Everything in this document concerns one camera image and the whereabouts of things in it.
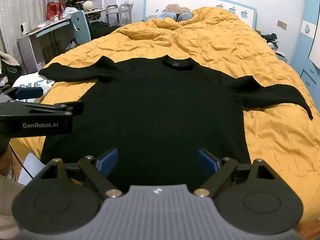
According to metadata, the blue-grey plush toy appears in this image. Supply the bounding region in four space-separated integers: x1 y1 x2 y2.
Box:
147 11 193 22

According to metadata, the black clothes heap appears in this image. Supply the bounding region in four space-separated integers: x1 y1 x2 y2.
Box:
89 21 121 40

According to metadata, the nightstand with dark clutter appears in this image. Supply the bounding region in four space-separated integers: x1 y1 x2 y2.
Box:
260 32 288 63

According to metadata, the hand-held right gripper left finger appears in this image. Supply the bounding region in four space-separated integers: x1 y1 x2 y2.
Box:
37 148 123 200

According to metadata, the beige cloth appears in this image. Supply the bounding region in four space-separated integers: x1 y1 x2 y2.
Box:
0 174 26 240

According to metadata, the brown plush toy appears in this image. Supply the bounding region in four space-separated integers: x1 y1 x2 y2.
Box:
165 3 192 13

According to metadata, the white printed cloth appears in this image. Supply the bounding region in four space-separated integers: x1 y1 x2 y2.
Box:
12 73 55 98

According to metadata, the white paper sheet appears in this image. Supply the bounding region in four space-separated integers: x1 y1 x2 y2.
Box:
19 151 47 186

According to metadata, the black t-shirt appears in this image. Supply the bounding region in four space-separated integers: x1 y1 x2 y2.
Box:
38 55 314 193

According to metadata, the yellow duvet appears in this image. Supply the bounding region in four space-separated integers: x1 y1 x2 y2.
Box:
10 6 320 233

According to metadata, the patterned curtain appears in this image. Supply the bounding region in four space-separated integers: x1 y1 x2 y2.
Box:
0 0 54 53

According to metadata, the thin dark cable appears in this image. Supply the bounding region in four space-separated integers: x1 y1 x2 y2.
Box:
9 142 34 181

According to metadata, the red bag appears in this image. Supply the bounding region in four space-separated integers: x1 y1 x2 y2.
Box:
46 2 66 20

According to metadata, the light blue chair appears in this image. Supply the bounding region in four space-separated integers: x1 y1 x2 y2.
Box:
71 10 92 45

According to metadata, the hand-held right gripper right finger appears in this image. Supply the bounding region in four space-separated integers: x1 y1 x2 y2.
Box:
194 149 278 200

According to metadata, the white plastic bag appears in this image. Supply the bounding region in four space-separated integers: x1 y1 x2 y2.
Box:
64 7 78 18

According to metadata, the dark fleece-lined jacket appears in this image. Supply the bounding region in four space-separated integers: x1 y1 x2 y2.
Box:
0 51 23 85

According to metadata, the white and blue bed headboard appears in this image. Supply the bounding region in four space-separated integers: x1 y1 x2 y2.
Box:
144 0 257 30

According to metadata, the grey trolley cart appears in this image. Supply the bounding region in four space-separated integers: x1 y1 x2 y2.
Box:
106 4 132 27

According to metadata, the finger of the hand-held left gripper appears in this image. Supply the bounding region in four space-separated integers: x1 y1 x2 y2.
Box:
0 86 43 102
0 101 84 117

